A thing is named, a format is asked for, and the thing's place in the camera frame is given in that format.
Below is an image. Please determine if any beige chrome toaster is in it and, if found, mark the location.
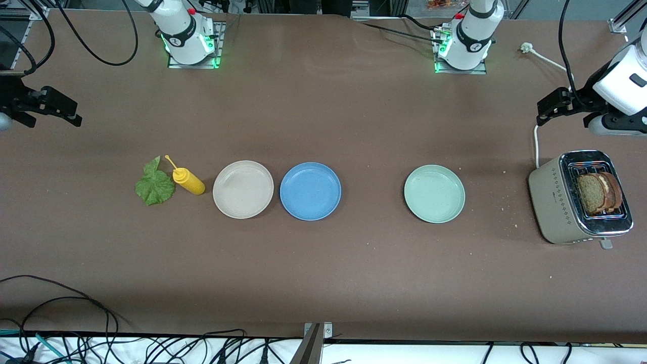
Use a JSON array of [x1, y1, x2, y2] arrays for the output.
[[528, 150, 634, 250]]

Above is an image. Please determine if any white toaster power cable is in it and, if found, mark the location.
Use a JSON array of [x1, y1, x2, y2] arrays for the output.
[[521, 43, 575, 169]]

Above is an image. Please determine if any light green round plate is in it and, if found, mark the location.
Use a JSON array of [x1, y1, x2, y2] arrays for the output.
[[403, 164, 466, 224]]

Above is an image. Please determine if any teal cable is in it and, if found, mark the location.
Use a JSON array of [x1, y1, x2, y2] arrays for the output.
[[0, 329, 69, 363]]

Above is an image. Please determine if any green lettuce leaf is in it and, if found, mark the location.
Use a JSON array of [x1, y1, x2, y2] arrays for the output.
[[135, 156, 176, 206]]

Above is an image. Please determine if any grey aluminium profile bar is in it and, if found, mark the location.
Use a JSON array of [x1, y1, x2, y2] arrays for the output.
[[289, 324, 324, 364]]

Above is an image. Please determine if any beige round plate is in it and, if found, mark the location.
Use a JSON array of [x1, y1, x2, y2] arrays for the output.
[[212, 160, 274, 219]]

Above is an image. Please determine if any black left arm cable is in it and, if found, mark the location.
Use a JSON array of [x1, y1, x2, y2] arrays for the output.
[[558, 0, 579, 97]]

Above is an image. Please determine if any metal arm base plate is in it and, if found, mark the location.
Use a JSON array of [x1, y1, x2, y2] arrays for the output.
[[167, 21, 226, 69], [432, 28, 487, 75]]

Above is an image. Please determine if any blue round plate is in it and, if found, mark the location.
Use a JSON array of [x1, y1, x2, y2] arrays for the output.
[[280, 162, 342, 221]]

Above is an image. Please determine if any yellow mustard squeeze bottle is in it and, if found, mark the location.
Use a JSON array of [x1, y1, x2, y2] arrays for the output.
[[165, 155, 206, 196]]

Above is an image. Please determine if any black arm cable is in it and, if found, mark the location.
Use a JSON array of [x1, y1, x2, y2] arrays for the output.
[[0, 0, 55, 76], [53, 0, 138, 66], [558, 0, 579, 97]]

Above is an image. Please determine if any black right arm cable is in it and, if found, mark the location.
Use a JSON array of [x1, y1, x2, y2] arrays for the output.
[[53, 0, 138, 66], [0, 0, 55, 76]]

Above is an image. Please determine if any black base supply cable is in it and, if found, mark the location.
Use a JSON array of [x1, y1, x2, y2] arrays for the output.
[[361, 14, 445, 45]]

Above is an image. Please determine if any brown bread slice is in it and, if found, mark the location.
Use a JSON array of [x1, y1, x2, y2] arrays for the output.
[[599, 172, 623, 212], [578, 174, 607, 215]]

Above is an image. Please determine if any aluminium frame rail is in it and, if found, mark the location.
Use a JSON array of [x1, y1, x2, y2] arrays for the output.
[[0, 0, 51, 21], [609, 0, 647, 34], [8, 38, 27, 76]]

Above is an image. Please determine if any black loose cable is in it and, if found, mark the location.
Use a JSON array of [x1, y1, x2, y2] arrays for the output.
[[20, 297, 110, 337], [0, 275, 120, 335]]

